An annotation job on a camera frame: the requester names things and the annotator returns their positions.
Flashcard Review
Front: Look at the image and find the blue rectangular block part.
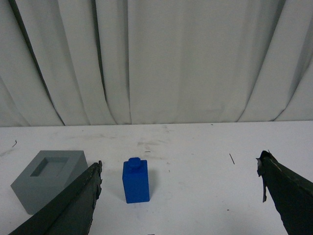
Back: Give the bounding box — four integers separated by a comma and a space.
122, 157, 150, 204

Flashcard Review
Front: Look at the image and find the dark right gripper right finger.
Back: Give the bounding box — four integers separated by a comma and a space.
257, 150, 313, 235

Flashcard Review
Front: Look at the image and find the white draped curtain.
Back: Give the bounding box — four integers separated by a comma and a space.
0, 0, 313, 127

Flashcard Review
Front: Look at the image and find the gray square base block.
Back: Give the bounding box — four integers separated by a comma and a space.
11, 150, 88, 215

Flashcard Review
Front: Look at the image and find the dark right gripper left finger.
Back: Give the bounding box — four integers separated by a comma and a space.
11, 161, 102, 235

